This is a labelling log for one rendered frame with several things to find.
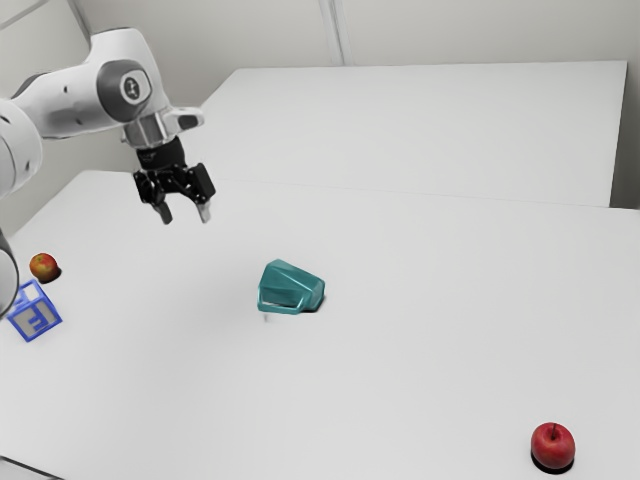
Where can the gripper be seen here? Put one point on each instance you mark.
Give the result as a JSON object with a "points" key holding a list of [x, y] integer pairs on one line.
{"points": [[161, 157]]}

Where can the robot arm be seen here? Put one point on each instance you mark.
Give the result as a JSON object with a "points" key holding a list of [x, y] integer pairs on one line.
{"points": [[70, 100]]}

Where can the teal faceted mug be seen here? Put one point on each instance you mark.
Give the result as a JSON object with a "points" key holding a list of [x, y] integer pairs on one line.
{"points": [[291, 289]]}

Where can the red yellow apple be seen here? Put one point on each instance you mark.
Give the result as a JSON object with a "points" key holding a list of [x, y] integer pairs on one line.
{"points": [[43, 266]]}

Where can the blue letter block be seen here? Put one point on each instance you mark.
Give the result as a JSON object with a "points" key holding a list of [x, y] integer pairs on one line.
{"points": [[34, 314]]}

